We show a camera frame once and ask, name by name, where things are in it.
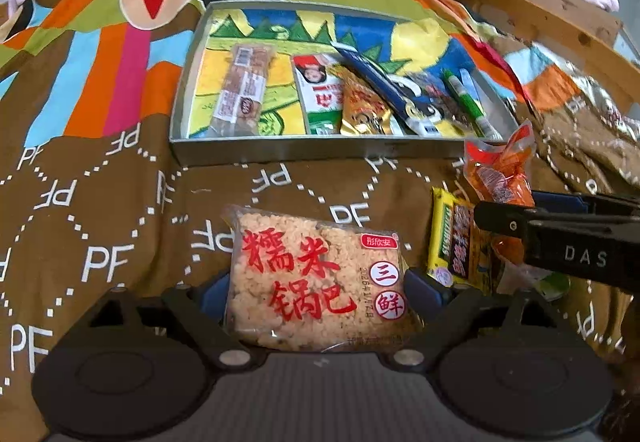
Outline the silver foil snack packet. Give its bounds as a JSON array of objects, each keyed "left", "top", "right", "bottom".
[{"left": 545, "top": 75, "right": 640, "bottom": 145}]

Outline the gold dried meat packet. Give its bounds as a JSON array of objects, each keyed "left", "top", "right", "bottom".
[{"left": 327, "top": 65, "right": 396, "bottom": 137}]

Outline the rice cracker packet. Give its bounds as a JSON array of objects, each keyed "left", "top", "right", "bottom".
[{"left": 222, "top": 205, "right": 423, "bottom": 353}]

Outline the light green packet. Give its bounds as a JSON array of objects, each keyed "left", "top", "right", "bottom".
[{"left": 532, "top": 272, "right": 571, "bottom": 300}]

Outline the green white milk candy packet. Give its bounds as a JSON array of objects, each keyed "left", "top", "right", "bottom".
[{"left": 290, "top": 53, "right": 351, "bottom": 135}]

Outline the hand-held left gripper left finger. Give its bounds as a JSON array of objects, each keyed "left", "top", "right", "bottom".
[{"left": 85, "top": 272, "right": 266, "bottom": 370}]

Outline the orange snack packet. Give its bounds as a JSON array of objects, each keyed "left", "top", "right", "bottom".
[{"left": 462, "top": 119, "right": 537, "bottom": 253}]

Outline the colourful printed blanket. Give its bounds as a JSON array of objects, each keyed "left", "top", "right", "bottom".
[{"left": 0, "top": 0, "right": 640, "bottom": 442}]

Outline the wooden bed frame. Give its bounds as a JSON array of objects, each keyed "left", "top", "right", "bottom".
[{"left": 470, "top": 0, "right": 626, "bottom": 93}]

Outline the green stick snack packet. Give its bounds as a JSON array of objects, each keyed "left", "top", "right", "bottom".
[{"left": 442, "top": 67, "right": 493, "bottom": 135}]

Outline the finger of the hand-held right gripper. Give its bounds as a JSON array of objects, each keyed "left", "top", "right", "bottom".
[
  {"left": 531, "top": 190, "right": 640, "bottom": 219},
  {"left": 473, "top": 200, "right": 532, "bottom": 237}
]

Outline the clear wrapped brown sausage stick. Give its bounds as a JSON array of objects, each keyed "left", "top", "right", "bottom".
[{"left": 210, "top": 45, "right": 276, "bottom": 138}]

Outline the yellow snack packet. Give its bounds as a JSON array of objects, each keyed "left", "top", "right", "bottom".
[{"left": 425, "top": 187, "right": 506, "bottom": 295}]

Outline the blue snack packet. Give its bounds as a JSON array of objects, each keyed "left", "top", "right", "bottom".
[{"left": 330, "top": 41, "right": 446, "bottom": 137}]

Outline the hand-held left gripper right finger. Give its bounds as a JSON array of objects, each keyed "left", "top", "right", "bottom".
[{"left": 382, "top": 267, "right": 556, "bottom": 368}]

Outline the cartoon print metal tray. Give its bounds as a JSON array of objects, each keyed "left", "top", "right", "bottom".
[{"left": 167, "top": 0, "right": 521, "bottom": 168}]

